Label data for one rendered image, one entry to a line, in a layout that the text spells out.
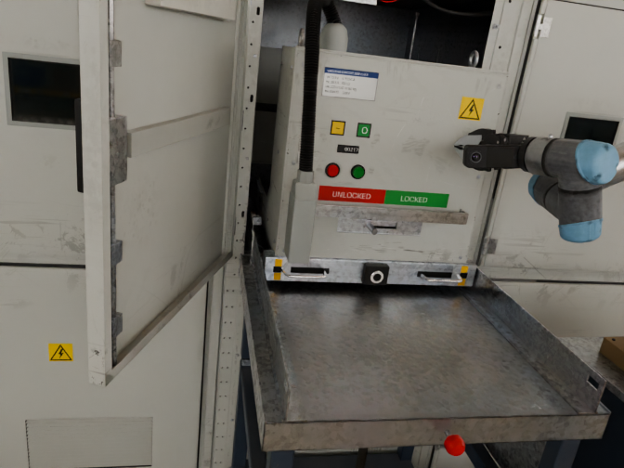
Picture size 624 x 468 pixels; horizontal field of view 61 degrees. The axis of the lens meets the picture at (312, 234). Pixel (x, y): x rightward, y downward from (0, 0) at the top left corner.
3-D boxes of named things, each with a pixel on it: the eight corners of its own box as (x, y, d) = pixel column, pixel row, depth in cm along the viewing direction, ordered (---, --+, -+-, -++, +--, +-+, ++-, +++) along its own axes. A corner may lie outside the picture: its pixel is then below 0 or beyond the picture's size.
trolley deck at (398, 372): (602, 439, 97) (611, 411, 95) (261, 451, 84) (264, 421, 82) (448, 279, 159) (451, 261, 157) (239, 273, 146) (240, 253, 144)
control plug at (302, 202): (309, 264, 116) (318, 187, 110) (287, 264, 115) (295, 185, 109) (304, 251, 123) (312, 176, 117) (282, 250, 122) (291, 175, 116)
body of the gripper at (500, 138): (503, 166, 120) (549, 173, 110) (475, 167, 116) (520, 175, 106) (507, 132, 118) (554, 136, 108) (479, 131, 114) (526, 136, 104)
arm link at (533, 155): (538, 177, 102) (544, 134, 100) (518, 175, 106) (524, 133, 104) (564, 175, 106) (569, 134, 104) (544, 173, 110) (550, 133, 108)
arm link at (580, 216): (583, 221, 111) (582, 170, 107) (611, 241, 100) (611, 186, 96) (544, 227, 111) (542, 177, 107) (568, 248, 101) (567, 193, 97)
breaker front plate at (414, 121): (465, 269, 135) (510, 75, 120) (276, 263, 125) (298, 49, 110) (463, 267, 137) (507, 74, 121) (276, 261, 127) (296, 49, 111)
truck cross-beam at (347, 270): (472, 286, 137) (477, 265, 135) (263, 280, 126) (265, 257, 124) (463, 278, 142) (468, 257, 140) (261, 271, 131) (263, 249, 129)
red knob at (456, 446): (465, 459, 86) (469, 442, 85) (447, 459, 86) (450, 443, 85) (453, 439, 90) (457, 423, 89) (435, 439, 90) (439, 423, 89)
